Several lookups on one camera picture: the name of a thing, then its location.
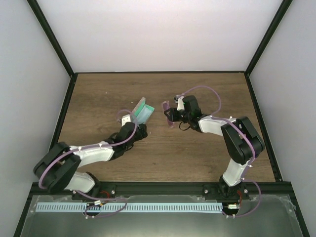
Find light blue slotted cable duct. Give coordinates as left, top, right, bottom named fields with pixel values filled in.
left=35, top=202, right=223, bottom=214

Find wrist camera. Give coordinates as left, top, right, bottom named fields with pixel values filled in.
left=174, top=95, right=185, bottom=111
left=120, top=115, right=132, bottom=126

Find grey glasses case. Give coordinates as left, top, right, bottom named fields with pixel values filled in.
left=130, top=97, right=155, bottom=124

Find clear plastic sheet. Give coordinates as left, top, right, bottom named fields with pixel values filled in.
left=21, top=195, right=303, bottom=237

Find black aluminium frame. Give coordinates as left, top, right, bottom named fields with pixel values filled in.
left=12, top=0, right=312, bottom=237

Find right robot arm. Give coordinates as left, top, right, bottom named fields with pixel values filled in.
left=162, top=95, right=265, bottom=199

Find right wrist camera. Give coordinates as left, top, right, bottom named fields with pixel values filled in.
left=174, top=95, right=185, bottom=111

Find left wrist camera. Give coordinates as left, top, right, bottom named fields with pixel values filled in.
left=120, top=115, right=132, bottom=126

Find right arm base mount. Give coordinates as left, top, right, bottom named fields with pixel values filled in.
left=202, top=182, right=249, bottom=202

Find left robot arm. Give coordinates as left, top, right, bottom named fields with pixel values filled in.
left=33, top=122, right=148, bottom=199

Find pink sunglasses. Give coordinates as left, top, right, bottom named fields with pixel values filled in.
left=161, top=100, right=174, bottom=128

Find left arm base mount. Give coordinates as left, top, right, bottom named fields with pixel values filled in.
left=86, top=182, right=116, bottom=198

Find light blue cleaning cloth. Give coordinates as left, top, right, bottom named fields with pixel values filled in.
left=137, top=105, right=153, bottom=124

